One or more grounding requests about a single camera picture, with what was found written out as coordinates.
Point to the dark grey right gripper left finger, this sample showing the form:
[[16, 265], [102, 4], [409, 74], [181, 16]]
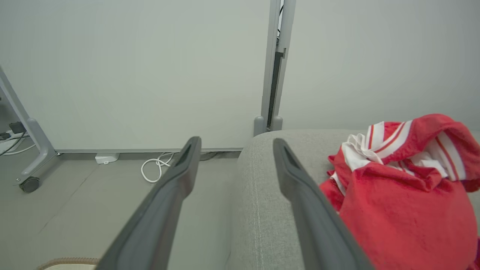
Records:
[[157, 217]]

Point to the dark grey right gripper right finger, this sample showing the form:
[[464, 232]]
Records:
[[315, 221]]

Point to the red garment with white stripes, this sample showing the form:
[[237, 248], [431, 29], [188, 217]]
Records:
[[405, 217]]

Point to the grey fabric sofa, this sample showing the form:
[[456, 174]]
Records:
[[262, 195]]

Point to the white power adapter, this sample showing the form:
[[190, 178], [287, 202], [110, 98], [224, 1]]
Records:
[[107, 158]]

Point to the beige plastic laundry basket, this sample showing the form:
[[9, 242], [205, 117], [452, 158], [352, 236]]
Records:
[[67, 261]]

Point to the grey partition foot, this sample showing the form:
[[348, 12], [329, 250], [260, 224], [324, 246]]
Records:
[[259, 125], [276, 123]]

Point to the black caster wheel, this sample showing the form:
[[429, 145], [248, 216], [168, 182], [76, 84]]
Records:
[[30, 185]]

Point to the grey partition leg with caster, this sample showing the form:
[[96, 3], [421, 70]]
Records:
[[39, 146]]

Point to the wide white partition board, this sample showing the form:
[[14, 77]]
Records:
[[150, 67]]

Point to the white power strip with plug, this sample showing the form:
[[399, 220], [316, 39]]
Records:
[[17, 128]]

